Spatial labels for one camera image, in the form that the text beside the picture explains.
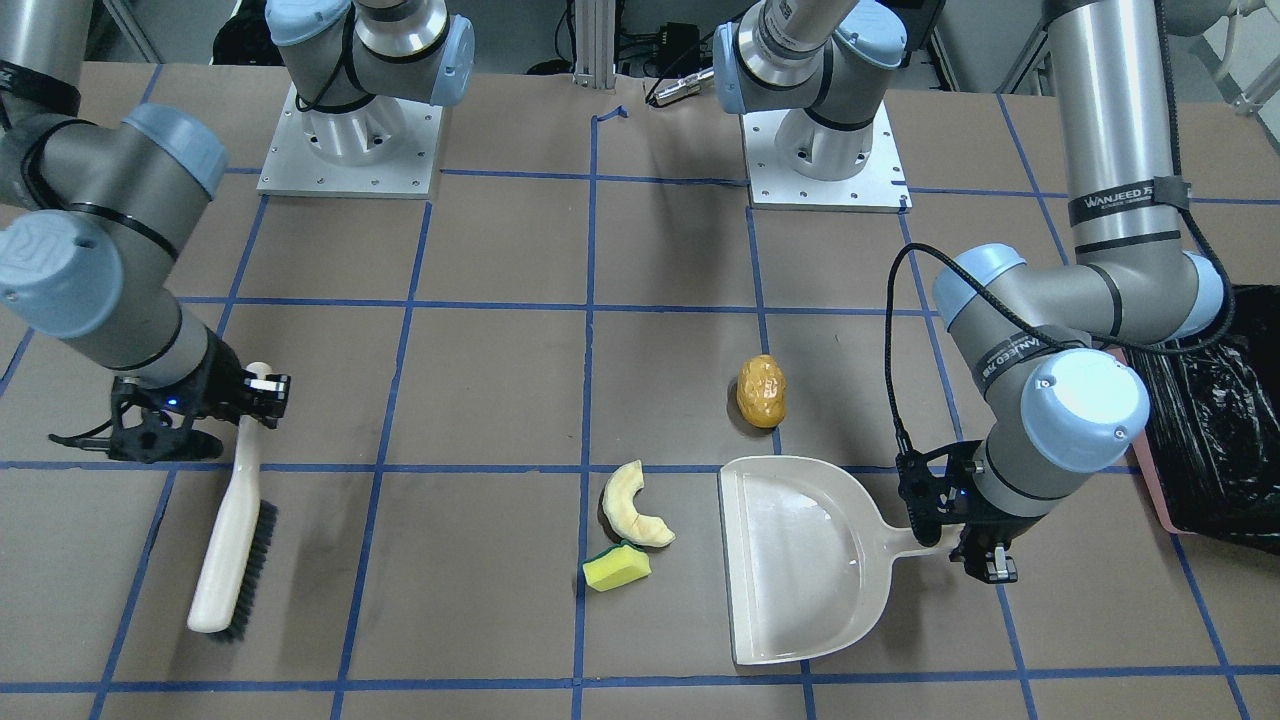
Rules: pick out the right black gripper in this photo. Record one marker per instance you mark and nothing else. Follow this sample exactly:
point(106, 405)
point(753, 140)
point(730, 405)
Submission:
point(218, 385)

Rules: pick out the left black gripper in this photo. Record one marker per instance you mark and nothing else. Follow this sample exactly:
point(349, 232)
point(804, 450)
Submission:
point(990, 533)

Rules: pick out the beige plastic dustpan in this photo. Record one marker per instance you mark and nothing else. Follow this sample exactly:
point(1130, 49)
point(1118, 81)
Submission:
point(809, 558)

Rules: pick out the white hand brush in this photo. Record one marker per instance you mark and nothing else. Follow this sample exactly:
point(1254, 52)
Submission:
point(238, 546)

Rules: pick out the orange yellow potato toy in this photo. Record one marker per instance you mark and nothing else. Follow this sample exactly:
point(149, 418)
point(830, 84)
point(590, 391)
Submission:
point(761, 392)

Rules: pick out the pale curved fruit peel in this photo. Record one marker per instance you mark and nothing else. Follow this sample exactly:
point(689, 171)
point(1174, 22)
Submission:
point(619, 506)

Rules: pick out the yellow green sponge piece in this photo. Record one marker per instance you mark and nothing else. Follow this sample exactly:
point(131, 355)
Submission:
point(621, 564)

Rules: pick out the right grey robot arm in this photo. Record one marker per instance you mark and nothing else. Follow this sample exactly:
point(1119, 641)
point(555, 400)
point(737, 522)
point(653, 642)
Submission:
point(106, 211)

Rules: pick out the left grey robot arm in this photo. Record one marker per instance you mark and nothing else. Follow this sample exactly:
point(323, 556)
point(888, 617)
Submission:
point(1035, 340)

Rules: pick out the bin with black bag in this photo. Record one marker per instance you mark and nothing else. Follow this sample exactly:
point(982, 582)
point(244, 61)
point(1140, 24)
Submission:
point(1210, 452)

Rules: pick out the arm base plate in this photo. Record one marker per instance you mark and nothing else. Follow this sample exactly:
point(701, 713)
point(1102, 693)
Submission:
point(387, 150)
point(794, 164)

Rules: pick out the aluminium frame post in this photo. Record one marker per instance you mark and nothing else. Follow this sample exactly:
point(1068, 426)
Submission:
point(594, 44)

